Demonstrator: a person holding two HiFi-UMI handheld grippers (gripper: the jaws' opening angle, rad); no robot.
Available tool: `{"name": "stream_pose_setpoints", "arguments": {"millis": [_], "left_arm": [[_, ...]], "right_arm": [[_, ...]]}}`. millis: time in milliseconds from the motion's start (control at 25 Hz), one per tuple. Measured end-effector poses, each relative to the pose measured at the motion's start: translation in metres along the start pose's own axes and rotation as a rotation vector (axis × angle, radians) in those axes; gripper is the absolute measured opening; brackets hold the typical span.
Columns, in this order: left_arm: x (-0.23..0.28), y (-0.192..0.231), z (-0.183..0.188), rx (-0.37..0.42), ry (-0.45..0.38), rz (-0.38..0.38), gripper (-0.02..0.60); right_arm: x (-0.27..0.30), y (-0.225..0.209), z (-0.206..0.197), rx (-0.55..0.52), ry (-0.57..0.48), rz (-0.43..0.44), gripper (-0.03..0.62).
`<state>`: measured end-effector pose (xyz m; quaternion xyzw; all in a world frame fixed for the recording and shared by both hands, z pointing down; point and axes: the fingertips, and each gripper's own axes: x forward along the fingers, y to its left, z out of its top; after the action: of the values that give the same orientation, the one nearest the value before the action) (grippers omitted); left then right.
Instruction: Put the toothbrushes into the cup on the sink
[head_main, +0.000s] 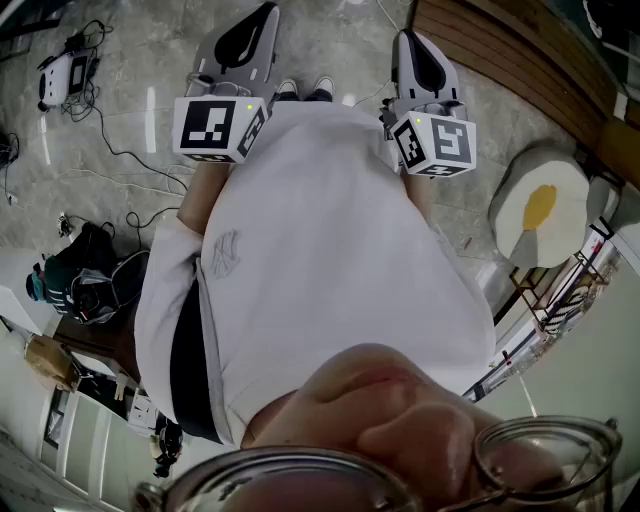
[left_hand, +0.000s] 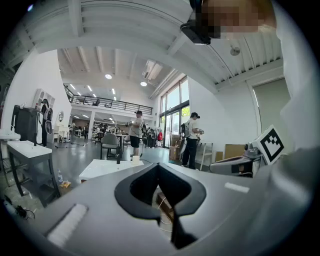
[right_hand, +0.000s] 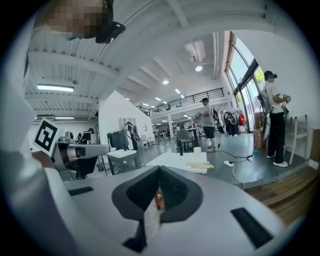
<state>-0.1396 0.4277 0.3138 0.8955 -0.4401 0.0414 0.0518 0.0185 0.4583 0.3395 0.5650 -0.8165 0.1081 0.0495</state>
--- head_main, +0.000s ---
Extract person's right forearm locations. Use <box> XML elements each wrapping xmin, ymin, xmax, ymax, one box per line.
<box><xmin>398</xmin><ymin>169</ymin><xmax>435</xmax><ymax>224</ymax></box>

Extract white device with black screen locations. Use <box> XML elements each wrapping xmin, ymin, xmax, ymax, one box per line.
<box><xmin>37</xmin><ymin>49</ymin><xmax>91</xmax><ymax>114</ymax></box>

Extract person's face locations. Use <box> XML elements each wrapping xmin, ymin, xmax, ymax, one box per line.
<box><xmin>239</xmin><ymin>342</ymin><xmax>591</xmax><ymax>512</ymax></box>

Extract round metal eyeglasses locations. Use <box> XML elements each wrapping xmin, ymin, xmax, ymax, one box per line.
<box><xmin>130</xmin><ymin>415</ymin><xmax>625</xmax><ymax>512</ymax></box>

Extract gray round cushion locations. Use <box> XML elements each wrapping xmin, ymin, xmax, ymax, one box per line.
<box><xmin>584</xmin><ymin>174</ymin><xmax>640</xmax><ymax>236</ymax></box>

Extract white cabinet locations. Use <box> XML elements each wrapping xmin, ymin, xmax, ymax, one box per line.
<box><xmin>37</xmin><ymin>384</ymin><xmax>161</xmax><ymax>506</ymax></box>

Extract wooden slatted platform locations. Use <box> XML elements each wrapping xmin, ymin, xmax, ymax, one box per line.
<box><xmin>409</xmin><ymin>0</ymin><xmax>640</xmax><ymax>151</ymax></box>

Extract teal head strap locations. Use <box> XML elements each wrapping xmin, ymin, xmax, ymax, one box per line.
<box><xmin>24</xmin><ymin>267</ymin><xmax>49</xmax><ymax>304</ymax></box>

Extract brown wooden board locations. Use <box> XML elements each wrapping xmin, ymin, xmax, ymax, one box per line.
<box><xmin>597</xmin><ymin>117</ymin><xmax>640</xmax><ymax>194</ymax></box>

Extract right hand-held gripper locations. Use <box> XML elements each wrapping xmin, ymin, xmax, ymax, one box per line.
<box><xmin>380</xmin><ymin>28</ymin><xmax>478</xmax><ymax>180</ymax></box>

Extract black gray backpack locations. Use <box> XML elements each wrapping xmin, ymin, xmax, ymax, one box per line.
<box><xmin>72</xmin><ymin>249</ymin><xmax>151</xmax><ymax>326</ymax></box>

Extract person's left forearm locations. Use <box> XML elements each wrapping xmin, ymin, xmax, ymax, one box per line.
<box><xmin>175</xmin><ymin>158</ymin><xmax>236</xmax><ymax>236</ymax></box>

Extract brown cardboard box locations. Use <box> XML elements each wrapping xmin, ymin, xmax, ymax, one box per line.
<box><xmin>24</xmin><ymin>333</ymin><xmax>84</xmax><ymax>394</ymax></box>

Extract white panel with black marks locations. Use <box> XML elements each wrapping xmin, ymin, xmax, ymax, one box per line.
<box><xmin>0</xmin><ymin>284</ymin><xmax>45</xmax><ymax>337</ymax></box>

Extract black cable bundle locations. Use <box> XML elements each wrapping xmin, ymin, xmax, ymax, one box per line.
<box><xmin>0</xmin><ymin>132</ymin><xmax>21</xmax><ymax>174</ymax></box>

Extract black cable tangle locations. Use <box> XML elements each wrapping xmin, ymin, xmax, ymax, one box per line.
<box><xmin>59</xmin><ymin>19</ymin><xmax>190</xmax><ymax>194</ymax></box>

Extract black waist device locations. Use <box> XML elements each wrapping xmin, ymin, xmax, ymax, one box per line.
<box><xmin>378</xmin><ymin>98</ymin><xmax>397</xmax><ymax>142</ymax></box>

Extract fried egg cushion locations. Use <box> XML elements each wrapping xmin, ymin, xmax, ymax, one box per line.
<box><xmin>488</xmin><ymin>144</ymin><xmax>592</xmax><ymax>269</ymax></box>

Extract black shoulder strap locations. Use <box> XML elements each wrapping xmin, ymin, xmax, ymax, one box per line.
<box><xmin>168</xmin><ymin>277</ymin><xmax>224</xmax><ymax>446</ymax></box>

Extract person's dark trousers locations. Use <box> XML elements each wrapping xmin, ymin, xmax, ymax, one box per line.
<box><xmin>273</xmin><ymin>88</ymin><xmax>335</xmax><ymax>104</ymax></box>

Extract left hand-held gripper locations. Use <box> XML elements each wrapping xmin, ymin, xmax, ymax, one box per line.
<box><xmin>171</xmin><ymin>1</ymin><xmax>282</xmax><ymax>165</ymax></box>

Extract black wire rack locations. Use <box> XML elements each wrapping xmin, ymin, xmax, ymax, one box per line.
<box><xmin>509</xmin><ymin>219</ymin><xmax>616</xmax><ymax>336</ymax></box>

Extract person's white t-shirt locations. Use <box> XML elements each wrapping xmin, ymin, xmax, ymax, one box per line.
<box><xmin>133</xmin><ymin>99</ymin><xmax>497</xmax><ymax>449</ymax></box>

